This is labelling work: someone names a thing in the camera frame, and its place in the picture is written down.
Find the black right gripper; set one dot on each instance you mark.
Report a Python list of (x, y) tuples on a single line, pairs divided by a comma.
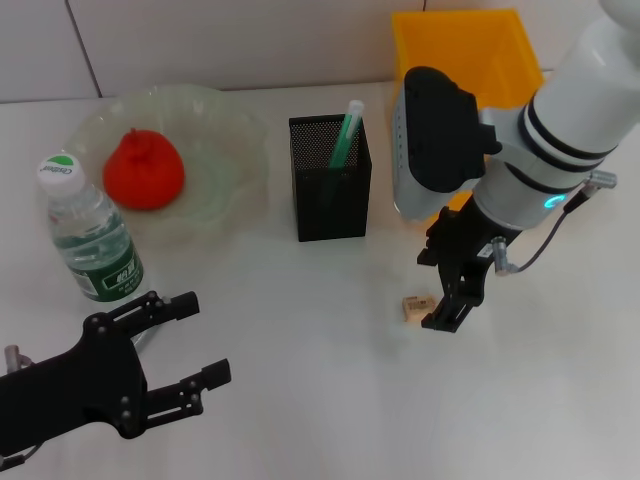
[(472, 250)]

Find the grey marker pen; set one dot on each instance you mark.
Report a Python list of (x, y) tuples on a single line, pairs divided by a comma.
[(147, 336)]

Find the small tan eraser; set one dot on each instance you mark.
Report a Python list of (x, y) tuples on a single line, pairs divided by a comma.
[(417, 307)]

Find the mint green pen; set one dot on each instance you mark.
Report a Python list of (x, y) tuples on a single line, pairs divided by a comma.
[(347, 130)]

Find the red-orange fruit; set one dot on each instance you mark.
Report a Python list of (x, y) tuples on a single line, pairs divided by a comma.
[(145, 175)]

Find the clear water bottle green label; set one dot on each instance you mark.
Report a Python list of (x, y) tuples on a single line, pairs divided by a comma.
[(92, 235)]

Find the yellow plastic bin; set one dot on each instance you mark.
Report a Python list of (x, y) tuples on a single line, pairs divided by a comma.
[(450, 45)]

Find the pale green glass fruit plate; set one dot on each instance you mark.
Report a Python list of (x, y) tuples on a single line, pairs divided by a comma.
[(220, 150)]

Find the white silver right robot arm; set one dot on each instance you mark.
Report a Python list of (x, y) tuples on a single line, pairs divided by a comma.
[(560, 125)]

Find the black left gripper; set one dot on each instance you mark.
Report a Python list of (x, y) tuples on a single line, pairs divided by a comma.
[(65, 390)]

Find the black mesh pen holder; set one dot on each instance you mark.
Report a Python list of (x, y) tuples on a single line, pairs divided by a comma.
[(330, 210)]

